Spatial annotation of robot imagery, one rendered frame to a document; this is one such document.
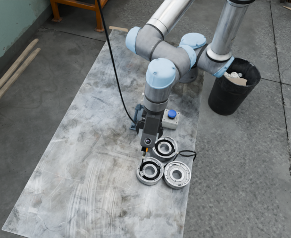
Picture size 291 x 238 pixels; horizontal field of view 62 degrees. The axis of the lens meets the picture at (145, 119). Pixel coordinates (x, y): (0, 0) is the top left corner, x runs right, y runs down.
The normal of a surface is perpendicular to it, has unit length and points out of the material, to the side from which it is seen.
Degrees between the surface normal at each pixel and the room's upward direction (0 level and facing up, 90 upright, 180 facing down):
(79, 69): 0
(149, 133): 32
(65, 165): 0
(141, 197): 0
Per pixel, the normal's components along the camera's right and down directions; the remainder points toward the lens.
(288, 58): 0.09, -0.58
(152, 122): -0.03, -0.07
